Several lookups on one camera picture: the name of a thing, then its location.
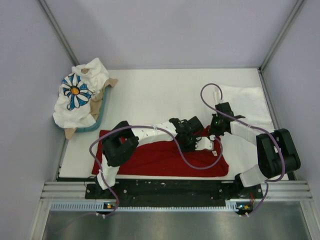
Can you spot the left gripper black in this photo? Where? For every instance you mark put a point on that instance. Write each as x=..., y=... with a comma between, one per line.
x=192, y=148

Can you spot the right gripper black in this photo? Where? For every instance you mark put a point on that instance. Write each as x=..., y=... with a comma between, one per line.
x=212, y=130

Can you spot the red t shirt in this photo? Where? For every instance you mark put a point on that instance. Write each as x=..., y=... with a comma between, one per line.
x=163, y=159

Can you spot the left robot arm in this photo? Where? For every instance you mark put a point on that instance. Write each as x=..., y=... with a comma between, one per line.
x=119, y=146

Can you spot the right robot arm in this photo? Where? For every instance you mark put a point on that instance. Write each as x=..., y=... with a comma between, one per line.
x=276, y=151

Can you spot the folded white t shirt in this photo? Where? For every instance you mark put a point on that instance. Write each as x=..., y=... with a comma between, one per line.
x=246, y=101

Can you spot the teal plastic bin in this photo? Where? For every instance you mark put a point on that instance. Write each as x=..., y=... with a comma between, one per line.
x=97, y=108

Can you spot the tan t shirt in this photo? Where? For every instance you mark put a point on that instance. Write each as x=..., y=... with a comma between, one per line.
x=69, y=132

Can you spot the white crumpled t shirt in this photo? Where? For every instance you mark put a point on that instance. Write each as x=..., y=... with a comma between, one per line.
x=93, y=74

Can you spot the white flower print t shirt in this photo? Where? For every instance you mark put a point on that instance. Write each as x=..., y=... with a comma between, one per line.
x=72, y=108

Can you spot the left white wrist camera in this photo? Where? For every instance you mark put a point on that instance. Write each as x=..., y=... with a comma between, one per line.
x=205, y=143

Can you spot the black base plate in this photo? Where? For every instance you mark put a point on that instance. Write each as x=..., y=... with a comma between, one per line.
x=181, y=193

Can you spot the grey slotted cable duct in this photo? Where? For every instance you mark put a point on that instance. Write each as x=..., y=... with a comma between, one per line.
x=103, y=207

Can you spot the right aluminium frame post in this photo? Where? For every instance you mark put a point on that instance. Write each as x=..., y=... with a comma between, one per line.
x=294, y=13

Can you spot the aluminium frame post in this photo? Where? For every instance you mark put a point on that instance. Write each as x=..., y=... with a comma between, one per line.
x=294, y=13
x=58, y=32

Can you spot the left aluminium frame post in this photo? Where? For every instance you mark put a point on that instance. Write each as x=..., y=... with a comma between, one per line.
x=58, y=32

